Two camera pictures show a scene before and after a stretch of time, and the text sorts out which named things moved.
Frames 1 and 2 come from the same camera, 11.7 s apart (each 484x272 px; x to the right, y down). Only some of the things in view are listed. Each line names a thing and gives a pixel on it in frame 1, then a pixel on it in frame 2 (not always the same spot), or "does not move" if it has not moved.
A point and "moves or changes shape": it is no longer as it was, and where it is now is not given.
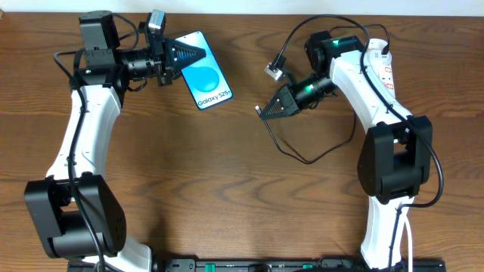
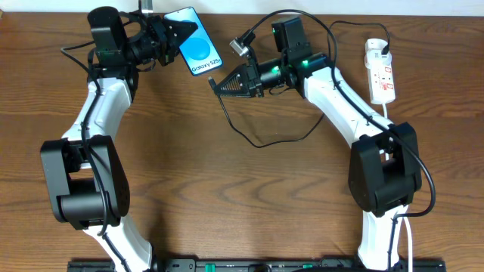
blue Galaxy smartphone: (204, 76) moves or changes shape
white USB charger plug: (376, 46) does not move
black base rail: (266, 264) does not move
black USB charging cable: (308, 163) → (214, 85)
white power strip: (384, 73) does not move
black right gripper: (290, 103) → (253, 81)
